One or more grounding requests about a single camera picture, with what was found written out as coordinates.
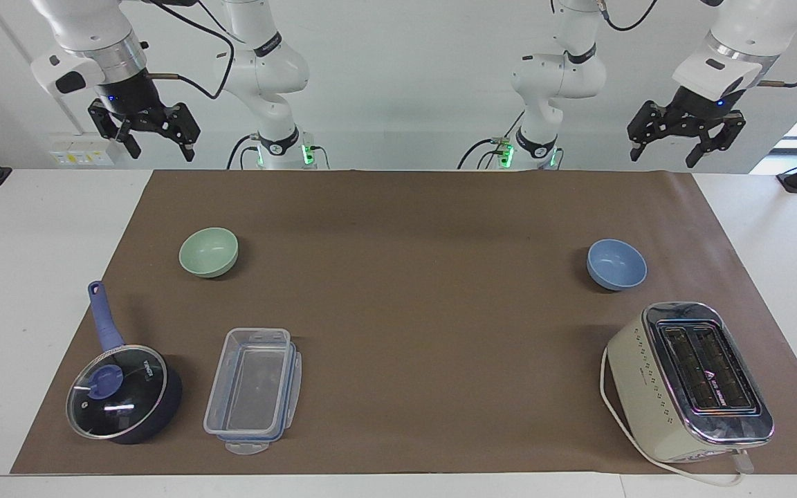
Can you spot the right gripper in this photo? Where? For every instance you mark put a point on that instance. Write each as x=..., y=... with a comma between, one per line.
x=132, y=97

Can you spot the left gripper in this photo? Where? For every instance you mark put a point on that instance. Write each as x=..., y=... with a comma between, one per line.
x=699, y=112

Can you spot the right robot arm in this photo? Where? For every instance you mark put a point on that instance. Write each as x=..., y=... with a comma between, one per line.
x=267, y=62

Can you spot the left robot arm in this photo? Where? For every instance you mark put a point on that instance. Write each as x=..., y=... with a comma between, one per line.
x=564, y=69

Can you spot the green bowl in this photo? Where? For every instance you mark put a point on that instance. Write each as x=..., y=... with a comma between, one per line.
x=209, y=252

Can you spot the blue bowl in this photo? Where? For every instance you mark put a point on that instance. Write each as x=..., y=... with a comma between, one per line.
x=616, y=264

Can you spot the dark blue saucepan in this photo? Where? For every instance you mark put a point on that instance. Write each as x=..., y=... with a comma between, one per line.
x=104, y=318

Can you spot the cream toaster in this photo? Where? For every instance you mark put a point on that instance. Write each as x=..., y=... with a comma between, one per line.
x=689, y=387

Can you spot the glass lid with blue knob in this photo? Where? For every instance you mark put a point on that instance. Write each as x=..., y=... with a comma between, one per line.
x=129, y=404

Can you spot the clear plastic food container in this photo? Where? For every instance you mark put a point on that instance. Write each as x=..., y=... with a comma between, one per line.
x=246, y=449

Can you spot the white wall socket panel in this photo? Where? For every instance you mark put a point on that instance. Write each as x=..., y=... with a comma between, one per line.
x=80, y=151

